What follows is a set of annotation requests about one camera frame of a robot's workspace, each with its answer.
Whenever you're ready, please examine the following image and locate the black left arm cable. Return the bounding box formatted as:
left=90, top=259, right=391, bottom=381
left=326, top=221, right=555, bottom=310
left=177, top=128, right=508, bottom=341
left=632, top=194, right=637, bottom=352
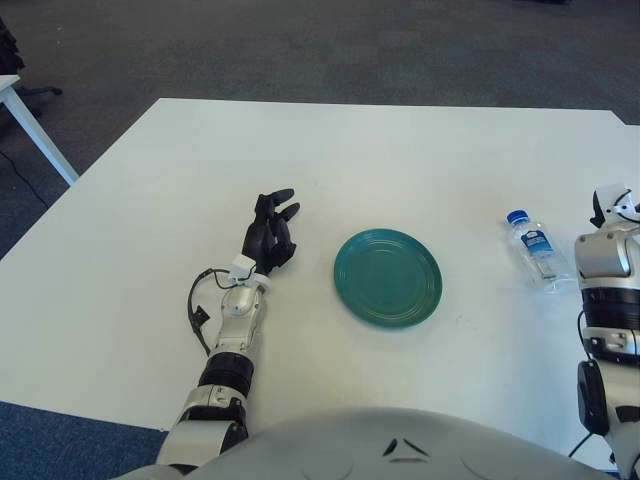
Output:
left=187, top=268, right=241, bottom=357

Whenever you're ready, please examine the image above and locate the teal green round plate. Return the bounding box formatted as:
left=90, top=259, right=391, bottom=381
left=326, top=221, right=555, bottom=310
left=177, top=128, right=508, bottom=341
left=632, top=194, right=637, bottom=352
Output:
left=333, top=228, right=444, bottom=330

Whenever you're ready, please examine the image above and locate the clear bottle with blue cap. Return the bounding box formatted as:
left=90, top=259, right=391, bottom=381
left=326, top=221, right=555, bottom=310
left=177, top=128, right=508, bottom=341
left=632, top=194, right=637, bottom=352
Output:
left=502, top=209, right=579, bottom=294

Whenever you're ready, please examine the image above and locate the grey robot torso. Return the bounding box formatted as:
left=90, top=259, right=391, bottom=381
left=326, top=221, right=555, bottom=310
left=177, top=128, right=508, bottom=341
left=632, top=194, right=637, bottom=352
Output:
left=112, top=405, right=621, bottom=480

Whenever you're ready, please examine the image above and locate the black office chair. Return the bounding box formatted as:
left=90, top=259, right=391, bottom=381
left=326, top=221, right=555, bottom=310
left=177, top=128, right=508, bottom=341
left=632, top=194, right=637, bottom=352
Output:
left=0, top=14, right=64, bottom=119

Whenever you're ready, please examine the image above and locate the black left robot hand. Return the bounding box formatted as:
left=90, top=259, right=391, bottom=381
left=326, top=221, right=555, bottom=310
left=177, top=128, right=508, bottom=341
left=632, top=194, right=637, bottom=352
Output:
left=241, top=188, right=301, bottom=275

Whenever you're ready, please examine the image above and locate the white desk leg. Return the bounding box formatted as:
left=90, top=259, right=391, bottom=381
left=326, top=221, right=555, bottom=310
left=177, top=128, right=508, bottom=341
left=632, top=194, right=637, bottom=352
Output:
left=0, top=73, right=80, bottom=187

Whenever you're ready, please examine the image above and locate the thin black floor cable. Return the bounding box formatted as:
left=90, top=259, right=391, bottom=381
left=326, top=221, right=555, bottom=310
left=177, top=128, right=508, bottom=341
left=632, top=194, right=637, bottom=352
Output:
left=0, top=149, right=51, bottom=207

